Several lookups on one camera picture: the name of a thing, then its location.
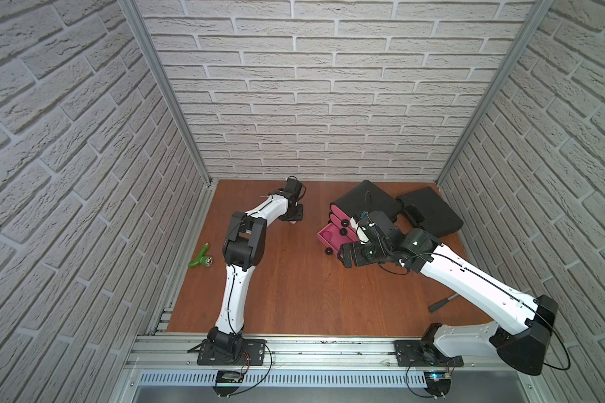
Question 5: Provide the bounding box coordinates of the pink top drawer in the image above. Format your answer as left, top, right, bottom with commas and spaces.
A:
330, 203, 352, 228

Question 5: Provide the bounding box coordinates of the black drawer cabinet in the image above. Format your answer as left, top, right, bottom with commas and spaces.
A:
332, 180, 402, 223

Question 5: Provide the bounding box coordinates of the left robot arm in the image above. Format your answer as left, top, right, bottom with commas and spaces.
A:
207, 176, 306, 359

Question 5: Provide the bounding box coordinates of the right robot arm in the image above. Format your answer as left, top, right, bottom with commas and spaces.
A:
338, 211, 558, 376

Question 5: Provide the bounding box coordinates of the black plastic tool case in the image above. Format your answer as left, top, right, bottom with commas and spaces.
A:
396, 187, 464, 238

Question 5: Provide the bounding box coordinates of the green flashlight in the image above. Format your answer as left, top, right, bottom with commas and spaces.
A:
188, 243, 213, 269

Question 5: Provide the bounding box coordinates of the right controller box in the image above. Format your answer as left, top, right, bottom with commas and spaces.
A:
423, 372, 451, 396

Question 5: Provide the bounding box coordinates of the controller box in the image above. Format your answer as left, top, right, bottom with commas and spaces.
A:
423, 372, 451, 396
215, 370, 245, 385

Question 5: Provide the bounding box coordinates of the left controller box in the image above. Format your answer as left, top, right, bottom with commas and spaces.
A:
215, 370, 245, 385

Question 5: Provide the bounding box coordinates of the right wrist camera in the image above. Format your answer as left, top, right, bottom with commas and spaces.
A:
350, 212, 378, 244

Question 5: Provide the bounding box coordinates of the black handled hammer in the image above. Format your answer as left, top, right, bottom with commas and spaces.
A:
428, 293, 459, 312

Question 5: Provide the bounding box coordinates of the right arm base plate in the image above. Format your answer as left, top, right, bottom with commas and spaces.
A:
393, 339, 464, 368

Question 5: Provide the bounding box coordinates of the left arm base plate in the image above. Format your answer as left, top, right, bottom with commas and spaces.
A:
197, 339, 267, 366

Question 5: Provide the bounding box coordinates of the aluminium front rail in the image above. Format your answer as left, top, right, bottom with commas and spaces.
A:
124, 333, 512, 372

